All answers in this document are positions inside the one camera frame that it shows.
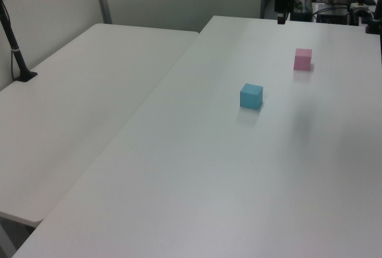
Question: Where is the blue cube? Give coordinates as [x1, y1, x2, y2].
[239, 82, 264, 110]

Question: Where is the pink cube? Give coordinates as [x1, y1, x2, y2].
[292, 48, 313, 72]

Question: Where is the black equipment box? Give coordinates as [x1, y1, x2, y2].
[316, 6, 350, 26]

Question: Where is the black clamp stand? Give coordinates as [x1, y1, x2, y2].
[364, 0, 382, 35]

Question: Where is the black camera stand pole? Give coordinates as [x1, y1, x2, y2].
[0, 0, 38, 84]

